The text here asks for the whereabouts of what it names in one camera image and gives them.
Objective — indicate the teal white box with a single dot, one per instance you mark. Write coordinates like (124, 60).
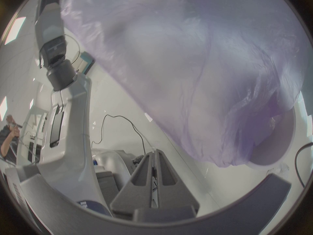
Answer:
(86, 62)

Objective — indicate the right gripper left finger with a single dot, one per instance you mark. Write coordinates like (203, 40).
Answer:
(137, 187)

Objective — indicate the white trash bin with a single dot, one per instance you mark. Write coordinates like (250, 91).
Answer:
(273, 153)

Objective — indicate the purple plastic bag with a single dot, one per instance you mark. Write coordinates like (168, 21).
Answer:
(171, 70)

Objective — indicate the person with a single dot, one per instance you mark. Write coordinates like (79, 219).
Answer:
(6, 141)

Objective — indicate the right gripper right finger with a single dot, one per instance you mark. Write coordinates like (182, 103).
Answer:
(176, 190)

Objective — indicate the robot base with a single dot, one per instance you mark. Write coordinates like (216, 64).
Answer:
(73, 131)

